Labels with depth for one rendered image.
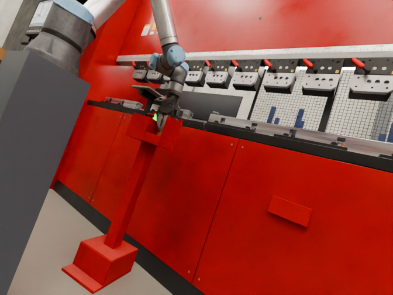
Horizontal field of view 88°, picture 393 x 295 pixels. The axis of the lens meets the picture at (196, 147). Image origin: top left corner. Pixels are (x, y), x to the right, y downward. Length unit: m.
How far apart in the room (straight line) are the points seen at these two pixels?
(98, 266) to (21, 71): 0.81
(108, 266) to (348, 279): 0.92
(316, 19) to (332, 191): 0.91
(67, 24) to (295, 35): 1.09
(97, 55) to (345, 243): 2.20
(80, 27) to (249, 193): 0.89
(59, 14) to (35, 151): 0.42
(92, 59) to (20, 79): 1.54
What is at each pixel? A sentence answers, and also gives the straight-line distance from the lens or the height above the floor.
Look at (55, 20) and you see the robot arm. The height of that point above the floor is 0.90.
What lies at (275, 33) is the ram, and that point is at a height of 1.51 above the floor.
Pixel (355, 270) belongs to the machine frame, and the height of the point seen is 0.48.
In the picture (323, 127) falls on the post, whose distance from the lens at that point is 1.91.
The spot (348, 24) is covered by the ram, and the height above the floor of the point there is 1.52.
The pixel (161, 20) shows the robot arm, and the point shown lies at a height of 1.13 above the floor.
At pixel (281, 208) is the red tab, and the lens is 0.93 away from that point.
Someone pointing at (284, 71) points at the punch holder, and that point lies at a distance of 1.26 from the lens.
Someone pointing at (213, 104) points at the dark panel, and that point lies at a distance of 2.00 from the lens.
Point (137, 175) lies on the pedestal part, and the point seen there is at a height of 0.49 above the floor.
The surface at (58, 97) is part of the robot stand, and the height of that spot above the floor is 0.69.
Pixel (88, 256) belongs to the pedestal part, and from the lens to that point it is 1.16.
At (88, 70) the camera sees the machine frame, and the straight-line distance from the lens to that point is 2.21.
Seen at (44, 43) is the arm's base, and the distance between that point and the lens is 0.81.
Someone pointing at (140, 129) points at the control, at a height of 0.71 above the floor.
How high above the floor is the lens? 0.64
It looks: 5 degrees up
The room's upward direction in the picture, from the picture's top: 19 degrees clockwise
